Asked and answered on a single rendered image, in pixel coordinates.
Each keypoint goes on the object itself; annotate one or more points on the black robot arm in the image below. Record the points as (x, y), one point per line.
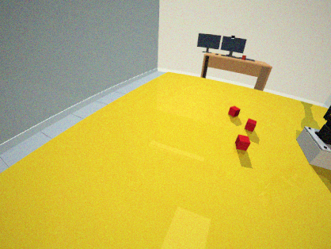
(325, 131)

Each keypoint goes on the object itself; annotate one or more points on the red cube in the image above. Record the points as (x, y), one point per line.
(250, 125)
(242, 142)
(234, 111)

